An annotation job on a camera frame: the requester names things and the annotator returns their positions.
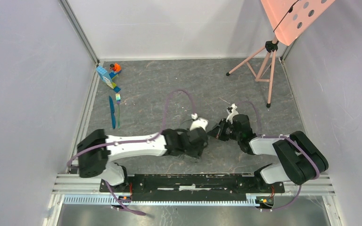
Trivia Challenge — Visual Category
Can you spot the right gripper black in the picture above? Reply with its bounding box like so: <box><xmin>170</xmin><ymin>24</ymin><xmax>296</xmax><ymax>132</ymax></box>
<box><xmin>208</xmin><ymin>118</ymin><xmax>241</xmax><ymax>141</ymax></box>

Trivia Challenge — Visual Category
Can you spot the grey cloth napkin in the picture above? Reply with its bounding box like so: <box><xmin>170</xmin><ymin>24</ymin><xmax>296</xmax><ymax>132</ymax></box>
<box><xmin>177</xmin><ymin>129</ymin><xmax>201</xmax><ymax>161</ymax></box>

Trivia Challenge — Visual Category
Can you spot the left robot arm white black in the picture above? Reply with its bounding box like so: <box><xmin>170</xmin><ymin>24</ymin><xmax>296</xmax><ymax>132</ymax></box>
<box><xmin>76</xmin><ymin>127</ymin><xmax>208</xmax><ymax>192</ymax></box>

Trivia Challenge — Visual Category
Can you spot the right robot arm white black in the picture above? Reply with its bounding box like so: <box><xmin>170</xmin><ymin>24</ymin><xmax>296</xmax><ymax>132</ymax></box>
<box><xmin>208</xmin><ymin>114</ymin><xmax>329</xmax><ymax>192</ymax></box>

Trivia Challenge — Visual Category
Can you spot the pink tripod stand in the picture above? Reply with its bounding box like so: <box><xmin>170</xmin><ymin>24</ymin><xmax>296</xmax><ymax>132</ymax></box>
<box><xmin>225</xmin><ymin>36</ymin><xmax>279</xmax><ymax>108</ymax></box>

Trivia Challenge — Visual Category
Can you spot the blue plastic knife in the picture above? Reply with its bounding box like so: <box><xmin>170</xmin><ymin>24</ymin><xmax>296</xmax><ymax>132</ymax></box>
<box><xmin>108</xmin><ymin>96</ymin><xmax>116</xmax><ymax>129</ymax></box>

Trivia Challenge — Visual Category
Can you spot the orange toy figure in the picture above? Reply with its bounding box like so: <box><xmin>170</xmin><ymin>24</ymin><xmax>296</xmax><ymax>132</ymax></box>
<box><xmin>109</xmin><ymin>63</ymin><xmax>122</xmax><ymax>73</ymax></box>

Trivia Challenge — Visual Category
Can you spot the blue toy block stack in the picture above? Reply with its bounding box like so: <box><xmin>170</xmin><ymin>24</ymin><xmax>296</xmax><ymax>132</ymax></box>
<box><xmin>96</xmin><ymin>66</ymin><xmax>121</xmax><ymax>93</ymax></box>

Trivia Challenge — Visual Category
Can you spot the pink perforated board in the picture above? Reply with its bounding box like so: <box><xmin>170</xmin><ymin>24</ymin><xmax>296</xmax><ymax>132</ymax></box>
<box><xmin>261</xmin><ymin>0</ymin><xmax>335</xmax><ymax>46</ymax></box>

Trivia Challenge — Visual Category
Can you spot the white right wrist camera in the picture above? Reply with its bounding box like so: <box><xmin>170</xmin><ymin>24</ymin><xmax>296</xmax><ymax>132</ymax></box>
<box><xmin>226</xmin><ymin>103</ymin><xmax>239</xmax><ymax>124</ymax></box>

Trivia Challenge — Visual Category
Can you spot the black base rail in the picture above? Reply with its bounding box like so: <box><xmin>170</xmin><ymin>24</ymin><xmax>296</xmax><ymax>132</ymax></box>
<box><xmin>99</xmin><ymin>173</ymin><xmax>285</xmax><ymax>201</ymax></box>

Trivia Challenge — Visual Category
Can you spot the white slotted cable duct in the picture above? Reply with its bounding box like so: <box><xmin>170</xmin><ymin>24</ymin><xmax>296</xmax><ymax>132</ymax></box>
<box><xmin>63</xmin><ymin>194</ymin><xmax>259</xmax><ymax>207</ymax></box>

